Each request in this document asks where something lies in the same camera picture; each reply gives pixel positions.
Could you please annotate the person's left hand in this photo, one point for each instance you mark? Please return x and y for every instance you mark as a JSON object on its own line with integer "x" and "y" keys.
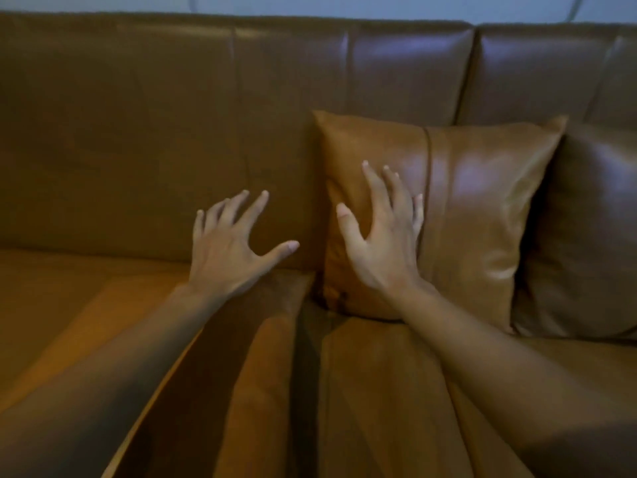
{"x": 224, "y": 258}

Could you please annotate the person's right hand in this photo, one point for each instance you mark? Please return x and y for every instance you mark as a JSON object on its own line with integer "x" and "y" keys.
{"x": 388, "y": 253}

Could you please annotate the person's left middle finger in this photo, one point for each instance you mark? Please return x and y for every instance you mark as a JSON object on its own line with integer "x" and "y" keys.
{"x": 234, "y": 208}

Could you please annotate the person's right thumb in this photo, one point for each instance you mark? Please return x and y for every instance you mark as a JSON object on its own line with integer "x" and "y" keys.
{"x": 351, "y": 228}

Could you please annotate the person's left thumb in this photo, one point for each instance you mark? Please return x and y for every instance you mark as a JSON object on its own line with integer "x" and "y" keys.
{"x": 278, "y": 253}

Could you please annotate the person's right little finger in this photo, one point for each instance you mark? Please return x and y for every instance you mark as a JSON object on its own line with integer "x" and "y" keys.
{"x": 419, "y": 211}

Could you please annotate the person's left little finger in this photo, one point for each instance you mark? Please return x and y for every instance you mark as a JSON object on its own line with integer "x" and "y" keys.
{"x": 198, "y": 226}

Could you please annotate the person's right forearm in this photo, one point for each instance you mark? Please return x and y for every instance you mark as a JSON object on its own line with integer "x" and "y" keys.
{"x": 517, "y": 388}

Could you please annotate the person's left forearm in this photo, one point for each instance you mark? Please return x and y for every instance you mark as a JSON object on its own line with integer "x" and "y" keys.
{"x": 99, "y": 388}

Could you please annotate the tan leather throw pillow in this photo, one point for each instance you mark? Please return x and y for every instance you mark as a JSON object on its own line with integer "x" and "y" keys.
{"x": 477, "y": 204}

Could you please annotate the brown leather sofa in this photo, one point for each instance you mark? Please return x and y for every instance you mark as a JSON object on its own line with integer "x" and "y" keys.
{"x": 149, "y": 119}

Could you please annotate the dark brown leather pillow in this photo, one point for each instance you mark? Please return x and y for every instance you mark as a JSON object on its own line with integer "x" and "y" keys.
{"x": 587, "y": 233}

